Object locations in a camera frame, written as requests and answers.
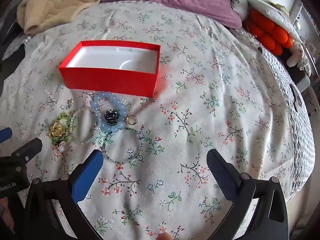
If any green bead bracelet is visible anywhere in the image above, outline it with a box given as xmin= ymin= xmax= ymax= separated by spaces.
xmin=49 ymin=112 xmax=73 ymax=155

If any grey patterned bedspread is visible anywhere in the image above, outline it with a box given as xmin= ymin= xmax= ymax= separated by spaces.
xmin=230 ymin=27 xmax=315 ymax=203

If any white quilted cushion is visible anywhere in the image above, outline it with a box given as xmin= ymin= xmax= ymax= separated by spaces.
xmin=229 ymin=0 xmax=312 ymax=77

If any beige fleece blanket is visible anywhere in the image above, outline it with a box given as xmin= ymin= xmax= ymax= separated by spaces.
xmin=17 ymin=0 xmax=113 ymax=35

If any floral bed sheet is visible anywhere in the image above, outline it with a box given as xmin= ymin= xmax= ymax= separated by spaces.
xmin=0 ymin=1 xmax=295 ymax=240

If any red cardboard box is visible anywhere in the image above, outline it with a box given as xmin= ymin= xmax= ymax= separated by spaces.
xmin=59 ymin=40 xmax=162 ymax=98

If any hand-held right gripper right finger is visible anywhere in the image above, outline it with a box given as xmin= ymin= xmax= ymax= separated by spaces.
xmin=206 ymin=149 xmax=294 ymax=240

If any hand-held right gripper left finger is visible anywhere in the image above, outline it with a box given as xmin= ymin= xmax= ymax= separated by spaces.
xmin=24 ymin=149 xmax=104 ymax=240

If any orange plush toy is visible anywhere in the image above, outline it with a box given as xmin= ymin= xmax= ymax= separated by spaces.
xmin=244 ymin=10 xmax=294 ymax=55

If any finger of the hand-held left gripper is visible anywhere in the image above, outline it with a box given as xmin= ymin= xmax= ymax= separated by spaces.
xmin=10 ymin=137 xmax=43 ymax=164
xmin=0 ymin=127 xmax=13 ymax=142

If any thin teal bead bracelet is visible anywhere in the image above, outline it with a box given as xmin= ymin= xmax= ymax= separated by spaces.
xmin=102 ymin=127 xmax=143 ymax=164

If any blue bead bracelet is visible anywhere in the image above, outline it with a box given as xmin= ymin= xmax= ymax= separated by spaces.
xmin=90 ymin=92 xmax=128 ymax=134

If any clear bead bracelet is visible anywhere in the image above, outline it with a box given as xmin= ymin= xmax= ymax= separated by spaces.
xmin=69 ymin=107 xmax=100 ymax=144

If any black hair claw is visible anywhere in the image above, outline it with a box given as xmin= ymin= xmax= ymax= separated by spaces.
xmin=104 ymin=109 xmax=119 ymax=126

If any gold orange ring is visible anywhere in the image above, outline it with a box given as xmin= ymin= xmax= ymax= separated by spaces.
xmin=49 ymin=121 xmax=66 ymax=137

